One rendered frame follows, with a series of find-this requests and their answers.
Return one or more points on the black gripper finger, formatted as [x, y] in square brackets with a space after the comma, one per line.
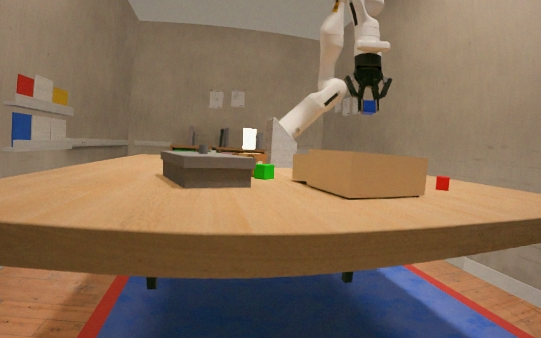
[375, 91]
[349, 82]

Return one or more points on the green block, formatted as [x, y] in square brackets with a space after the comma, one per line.
[264, 172]

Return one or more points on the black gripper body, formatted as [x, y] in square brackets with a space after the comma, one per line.
[370, 64]

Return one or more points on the red block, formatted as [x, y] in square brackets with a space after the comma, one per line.
[442, 183]

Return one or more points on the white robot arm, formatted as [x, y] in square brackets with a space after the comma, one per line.
[331, 41]

